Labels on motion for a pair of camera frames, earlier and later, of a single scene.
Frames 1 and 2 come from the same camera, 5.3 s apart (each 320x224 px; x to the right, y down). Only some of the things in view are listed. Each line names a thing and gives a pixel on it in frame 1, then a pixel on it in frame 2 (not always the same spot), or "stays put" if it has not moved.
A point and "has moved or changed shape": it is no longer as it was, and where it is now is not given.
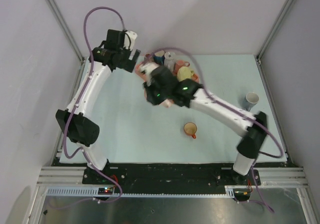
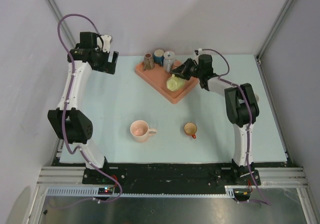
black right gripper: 150,98 to 181,71
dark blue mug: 159,57 stays put
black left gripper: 127,64 to 109,67
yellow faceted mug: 184,73 has moved or changed shape
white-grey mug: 169,61 stays put
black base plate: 171,175 stays put
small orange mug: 190,128 stays put
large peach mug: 166,103 to 140,131
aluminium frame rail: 62,176 stays put
